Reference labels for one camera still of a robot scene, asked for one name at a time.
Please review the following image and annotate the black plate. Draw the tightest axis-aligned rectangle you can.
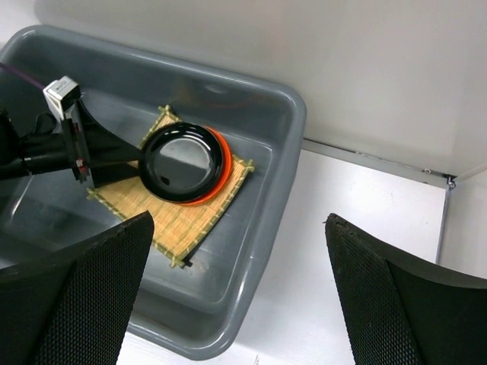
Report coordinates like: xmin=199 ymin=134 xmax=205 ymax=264
xmin=138 ymin=122 xmax=224 ymax=203

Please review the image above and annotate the bamboo mat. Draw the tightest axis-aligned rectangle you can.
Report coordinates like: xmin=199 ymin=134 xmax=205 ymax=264
xmin=86 ymin=104 xmax=255 ymax=269

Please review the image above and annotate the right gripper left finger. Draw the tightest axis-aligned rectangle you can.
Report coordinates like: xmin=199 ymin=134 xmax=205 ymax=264
xmin=1 ymin=212 xmax=154 ymax=364

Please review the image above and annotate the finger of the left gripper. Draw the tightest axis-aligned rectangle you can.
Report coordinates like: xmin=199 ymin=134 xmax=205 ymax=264
xmin=89 ymin=160 xmax=139 ymax=189
xmin=75 ymin=99 xmax=142 ymax=167

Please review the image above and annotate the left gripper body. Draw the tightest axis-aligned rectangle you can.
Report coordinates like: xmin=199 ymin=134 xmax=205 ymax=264
xmin=1 ymin=106 xmax=72 ymax=180

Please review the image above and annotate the orange plastic plate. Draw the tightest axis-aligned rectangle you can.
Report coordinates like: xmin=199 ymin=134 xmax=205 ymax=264
xmin=180 ymin=125 xmax=232 ymax=206

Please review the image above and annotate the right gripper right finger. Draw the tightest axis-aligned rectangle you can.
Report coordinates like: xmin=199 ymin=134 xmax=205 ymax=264
xmin=325 ymin=214 xmax=486 ymax=364

